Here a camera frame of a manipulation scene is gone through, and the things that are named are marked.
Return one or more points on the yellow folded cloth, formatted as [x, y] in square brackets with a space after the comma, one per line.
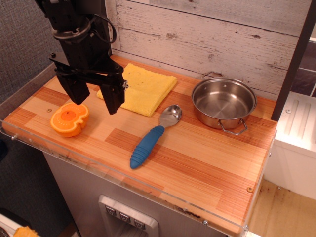
[146, 89]

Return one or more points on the dark right shelf post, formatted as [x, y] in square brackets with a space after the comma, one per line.
[295, 61]

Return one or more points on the clear acrylic table guard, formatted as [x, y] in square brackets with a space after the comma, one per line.
[205, 174]

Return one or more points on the grey cabinet with dispenser panel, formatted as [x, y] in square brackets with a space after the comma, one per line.
[102, 207]

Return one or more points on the orange toy half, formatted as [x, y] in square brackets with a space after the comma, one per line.
[70, 119]

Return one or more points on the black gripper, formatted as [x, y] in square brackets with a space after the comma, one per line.
[85, 55]

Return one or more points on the stainless steel pot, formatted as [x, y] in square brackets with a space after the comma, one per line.
[223, 103]

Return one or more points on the blue handled metal spoon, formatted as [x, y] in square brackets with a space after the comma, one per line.
[169, 117]

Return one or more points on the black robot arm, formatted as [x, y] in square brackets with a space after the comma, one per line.
[76, 9]

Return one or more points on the yellow object at bottom left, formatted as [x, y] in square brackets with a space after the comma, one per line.
[25, 232]

